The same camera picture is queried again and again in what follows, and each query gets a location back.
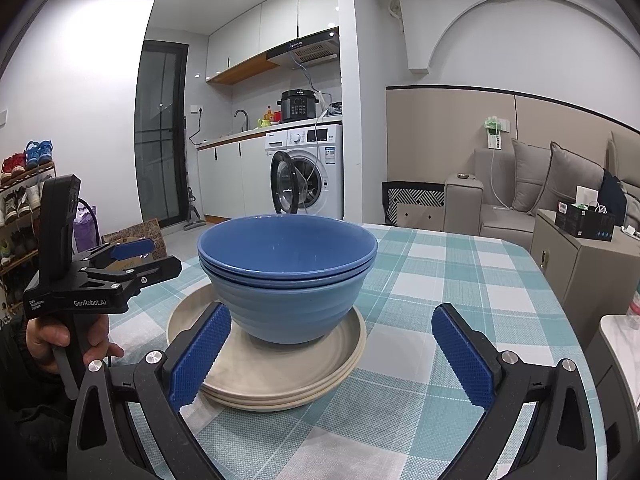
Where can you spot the chrome kitchen faucet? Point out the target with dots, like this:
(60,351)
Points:
(242,117)

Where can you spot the dark blue pillow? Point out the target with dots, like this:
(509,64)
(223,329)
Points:
(612,195)

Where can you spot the wooden shoe rack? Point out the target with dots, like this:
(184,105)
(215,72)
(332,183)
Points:
(30,172)

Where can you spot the white kitchen base cabinet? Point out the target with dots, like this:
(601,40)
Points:
(225,175)

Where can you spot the grey sofa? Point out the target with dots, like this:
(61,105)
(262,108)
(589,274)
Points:
(500,220)

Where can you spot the person's left hand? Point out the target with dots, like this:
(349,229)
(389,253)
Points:
(45,340)

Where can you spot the black range hood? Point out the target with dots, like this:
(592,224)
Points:
(305,50)

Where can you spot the white wall power strip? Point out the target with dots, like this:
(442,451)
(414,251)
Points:
(496,132)

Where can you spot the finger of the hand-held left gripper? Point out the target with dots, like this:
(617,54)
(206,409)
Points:
(132,247)
(155,267)

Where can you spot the grey cushion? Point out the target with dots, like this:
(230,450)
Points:
(527,175)
(570,180)

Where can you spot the black glass door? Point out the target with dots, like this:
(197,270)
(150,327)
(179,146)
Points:
(160,135)

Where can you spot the black pressure cooker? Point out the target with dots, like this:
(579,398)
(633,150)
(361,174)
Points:
(298,106)

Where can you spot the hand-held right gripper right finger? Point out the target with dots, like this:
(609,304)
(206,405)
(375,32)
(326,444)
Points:
(465,355)

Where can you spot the brown cardboard box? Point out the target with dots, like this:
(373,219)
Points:
(145,237)

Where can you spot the blue bowl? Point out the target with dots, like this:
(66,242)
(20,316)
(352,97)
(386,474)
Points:
(287,282)
(280,245)
(290,315)

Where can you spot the grey side cabinet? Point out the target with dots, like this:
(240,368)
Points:
(575,270)

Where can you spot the teal checked tablecloth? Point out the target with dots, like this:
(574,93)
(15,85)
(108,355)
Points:
(425,270)

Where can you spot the cream plate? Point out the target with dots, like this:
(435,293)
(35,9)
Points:
(300,398)
(345,347)
(272,408)

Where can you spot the green yellow container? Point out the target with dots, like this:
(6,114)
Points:
(267,119)

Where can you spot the white box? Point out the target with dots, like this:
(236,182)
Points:
(586,195)

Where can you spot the group of shoes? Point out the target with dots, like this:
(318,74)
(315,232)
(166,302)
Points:
(25,160)

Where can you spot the purple bag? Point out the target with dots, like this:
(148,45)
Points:
(84,230)

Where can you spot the white wall cabinets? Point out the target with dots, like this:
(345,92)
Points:
(280,20)

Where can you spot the white washing machine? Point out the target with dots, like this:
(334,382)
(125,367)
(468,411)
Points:
(325,170)

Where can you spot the person's left forearm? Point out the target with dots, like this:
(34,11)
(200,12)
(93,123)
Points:
(30,410)

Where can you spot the grey stick vacuum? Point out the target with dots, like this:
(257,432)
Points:
(192,210)

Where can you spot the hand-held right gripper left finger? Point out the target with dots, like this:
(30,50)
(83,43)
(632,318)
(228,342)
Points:
(200,355)

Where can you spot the black open box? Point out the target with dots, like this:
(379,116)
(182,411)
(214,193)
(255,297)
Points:
(582,225)

